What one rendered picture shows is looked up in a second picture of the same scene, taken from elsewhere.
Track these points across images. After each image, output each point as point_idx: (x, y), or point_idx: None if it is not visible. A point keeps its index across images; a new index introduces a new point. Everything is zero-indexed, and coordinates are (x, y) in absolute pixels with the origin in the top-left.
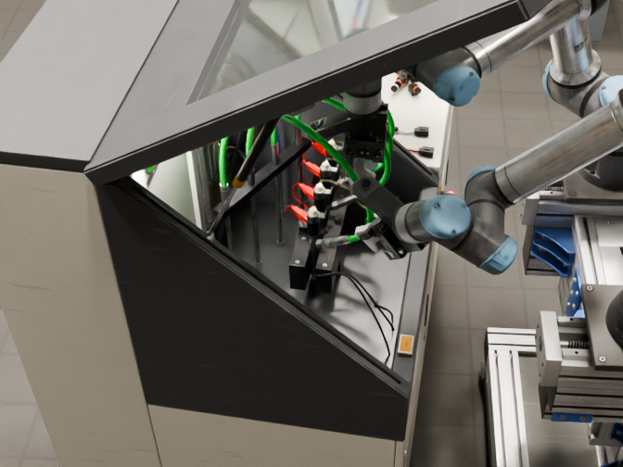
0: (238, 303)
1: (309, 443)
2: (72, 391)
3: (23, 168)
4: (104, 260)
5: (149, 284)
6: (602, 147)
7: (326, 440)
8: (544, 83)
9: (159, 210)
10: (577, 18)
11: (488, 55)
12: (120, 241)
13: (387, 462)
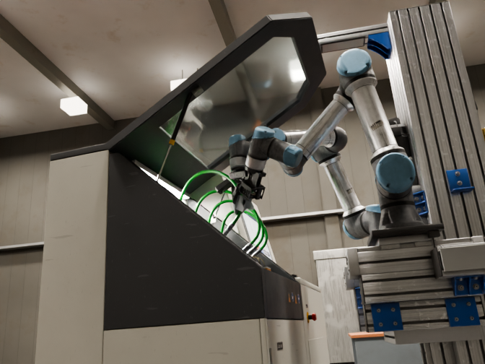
0: (165, 213)
1: (203, 341)
2: (60, 331)
3: (81, 155)
4: (103, 204)
5: (122, 214)
6: (332, 111)
7: (214, 334)
8: (343, 228)
9: (134, 165)
10: (330, 138)
11: (288, 131)
12: (113, 187)
13: (256, 349)
